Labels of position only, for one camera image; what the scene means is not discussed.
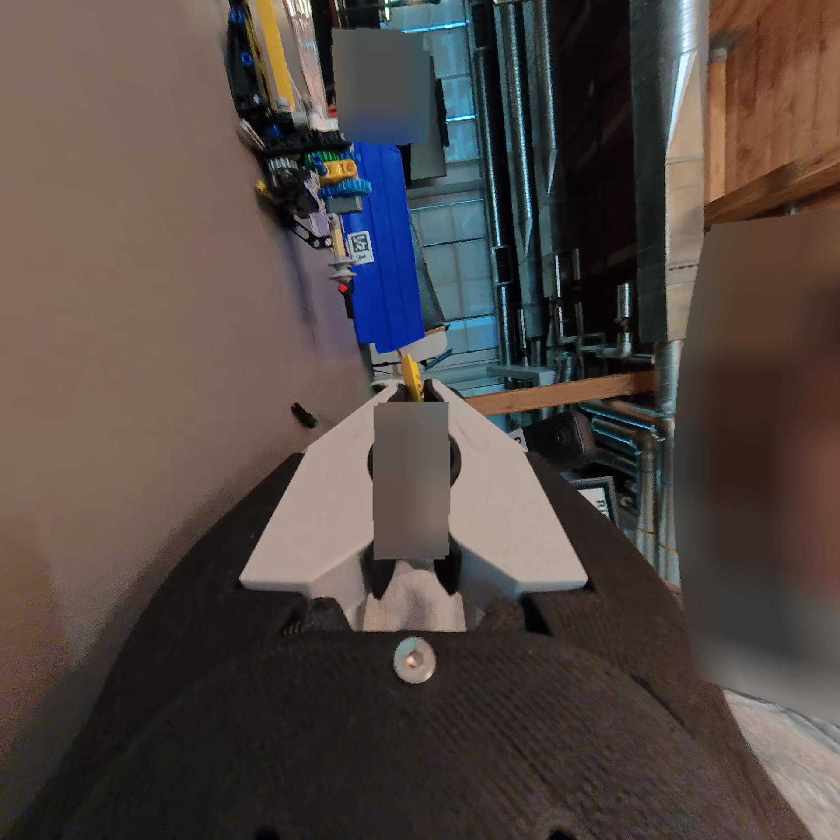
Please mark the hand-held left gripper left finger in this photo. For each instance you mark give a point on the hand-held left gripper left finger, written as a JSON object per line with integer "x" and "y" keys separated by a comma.
{"x": 315, "y": 512}

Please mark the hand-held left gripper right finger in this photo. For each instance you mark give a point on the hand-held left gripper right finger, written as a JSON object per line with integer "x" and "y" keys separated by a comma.
{"x": 512, "y": 512}

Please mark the black lego pin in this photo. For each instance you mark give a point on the black lego pin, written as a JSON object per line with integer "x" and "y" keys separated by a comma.
{"x": 303, "y": 415}

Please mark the yellow lego connector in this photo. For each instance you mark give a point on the yellow lego connector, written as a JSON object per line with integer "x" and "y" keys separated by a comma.
{"x": 411, "y": 377}

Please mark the lego vehicle model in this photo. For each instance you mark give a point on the lego vehicle model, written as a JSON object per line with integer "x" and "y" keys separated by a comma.
{"x": 295, "y": 170}

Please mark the wooden beam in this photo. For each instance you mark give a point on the wooden beam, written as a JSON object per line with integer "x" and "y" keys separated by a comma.
{"x": 564, "y": 390}

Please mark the blue plastic bin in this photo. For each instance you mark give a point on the blue plastic bin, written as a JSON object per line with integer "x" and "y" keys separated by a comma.
{"x": 387, "y": 295}

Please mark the metal conduit pipes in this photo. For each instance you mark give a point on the metal conduit pipes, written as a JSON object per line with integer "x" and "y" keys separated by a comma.
{"x": 518, "y": 164}

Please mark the galvanised air duct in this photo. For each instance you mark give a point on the galvanised air duct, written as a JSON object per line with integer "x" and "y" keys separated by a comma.
{"x": 669, "y": 164}

